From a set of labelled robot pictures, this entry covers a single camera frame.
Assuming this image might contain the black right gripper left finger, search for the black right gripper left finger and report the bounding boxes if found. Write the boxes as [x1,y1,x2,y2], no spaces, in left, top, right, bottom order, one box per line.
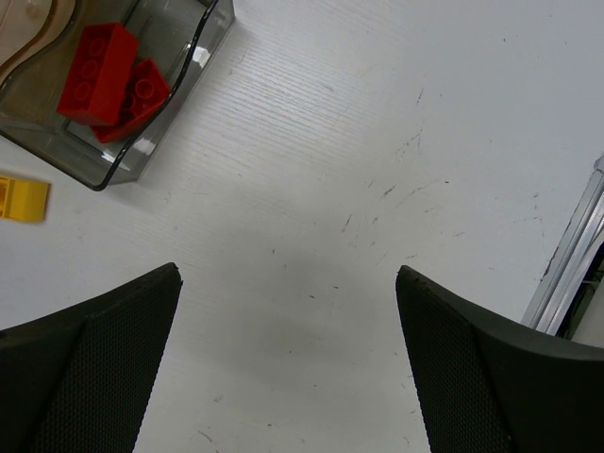
[1,263,182,452]

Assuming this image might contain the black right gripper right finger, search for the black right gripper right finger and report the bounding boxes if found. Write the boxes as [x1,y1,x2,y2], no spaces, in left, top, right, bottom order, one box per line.
[395,266,603,452]

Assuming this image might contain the red long lego brick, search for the red long lego brick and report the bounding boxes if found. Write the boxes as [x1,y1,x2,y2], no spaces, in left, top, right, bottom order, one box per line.
[57,23,139,126]

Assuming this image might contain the red rounded lego brick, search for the red rounded lego brick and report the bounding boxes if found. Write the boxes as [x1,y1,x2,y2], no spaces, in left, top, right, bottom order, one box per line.
[91,59,171,143]

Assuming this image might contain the yellow lego brick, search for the yellow lego brick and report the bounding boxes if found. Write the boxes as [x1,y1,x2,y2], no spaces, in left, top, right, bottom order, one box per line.
[1,176,51,223]

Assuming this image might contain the smoky grey plastic container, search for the smoky grey plastic container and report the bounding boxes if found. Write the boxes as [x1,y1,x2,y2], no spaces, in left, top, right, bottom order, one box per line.
[1,1,235,191]

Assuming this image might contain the amber transparent plastic container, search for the amber transparent plastic container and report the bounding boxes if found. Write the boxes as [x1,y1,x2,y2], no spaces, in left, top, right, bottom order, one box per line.
[0,0,143,91]

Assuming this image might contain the aluminium frame rail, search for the aluminium frame rail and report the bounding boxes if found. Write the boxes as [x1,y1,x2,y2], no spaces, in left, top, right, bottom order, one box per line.
[521,159,603,335]

